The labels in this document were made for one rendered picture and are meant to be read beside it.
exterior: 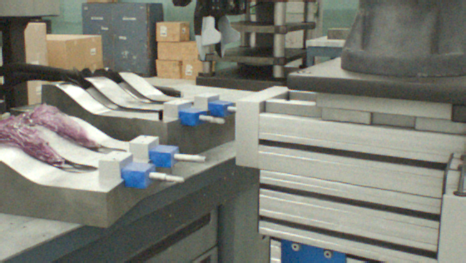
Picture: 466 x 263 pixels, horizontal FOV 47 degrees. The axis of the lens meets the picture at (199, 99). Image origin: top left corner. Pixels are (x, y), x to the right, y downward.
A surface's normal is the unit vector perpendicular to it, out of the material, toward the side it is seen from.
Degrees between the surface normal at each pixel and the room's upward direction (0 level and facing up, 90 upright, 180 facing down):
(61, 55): 90
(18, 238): 0
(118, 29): 90
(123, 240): 90
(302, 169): 90
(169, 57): 81
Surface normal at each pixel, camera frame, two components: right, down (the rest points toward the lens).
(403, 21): -0.43, -0.14
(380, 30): -0.69, -0.18
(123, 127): -0.58, 0.15
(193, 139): 0.82, 0.11
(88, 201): -0.31, 0.17
